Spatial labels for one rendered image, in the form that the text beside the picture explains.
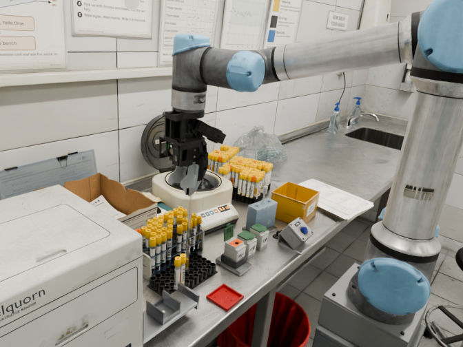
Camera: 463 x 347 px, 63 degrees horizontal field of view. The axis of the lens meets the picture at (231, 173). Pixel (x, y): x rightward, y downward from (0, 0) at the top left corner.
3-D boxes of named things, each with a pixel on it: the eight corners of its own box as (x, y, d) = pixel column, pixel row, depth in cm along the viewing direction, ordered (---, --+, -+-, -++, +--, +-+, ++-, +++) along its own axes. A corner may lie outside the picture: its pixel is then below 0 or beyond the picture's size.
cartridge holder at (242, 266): (240, 277, 104) (241, 266, 103) (215, 262, 109) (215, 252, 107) (251, 268, 108) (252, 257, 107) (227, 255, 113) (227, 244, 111)
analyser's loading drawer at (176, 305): (125, 362, 73) (125, 342, 71) (105, 343, 77) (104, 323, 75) (198, 308, 88) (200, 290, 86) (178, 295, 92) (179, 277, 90)
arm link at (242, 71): (275, 52, 78) (228, 46, 82) (251, 52, 68) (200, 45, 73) (270, 91, 80) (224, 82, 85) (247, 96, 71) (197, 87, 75)
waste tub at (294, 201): (301, 229, 131) (306, 204, 127) (267, 216, 137) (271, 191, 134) (315, 215, 141) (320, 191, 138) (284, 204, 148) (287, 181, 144)
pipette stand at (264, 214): (256, 239, 122) (260, 212, 119) (241, 230, 127) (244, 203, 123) (277, 230, 129) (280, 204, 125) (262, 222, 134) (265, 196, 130)
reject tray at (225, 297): (227, 312, 91) (227, 309, 91) (205, 298, 95) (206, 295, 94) (243, 298, 96) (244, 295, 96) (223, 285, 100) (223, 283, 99)
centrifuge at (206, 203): (192, 240, 118) (194, 205, 114) (143, 204, 138) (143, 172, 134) (247, 219, 134) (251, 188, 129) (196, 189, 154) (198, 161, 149)
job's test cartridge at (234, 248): (235, 268, 105) (238, 248, 103) (222, 260, 108) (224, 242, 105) (244, 261, 108) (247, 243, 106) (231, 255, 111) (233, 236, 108)
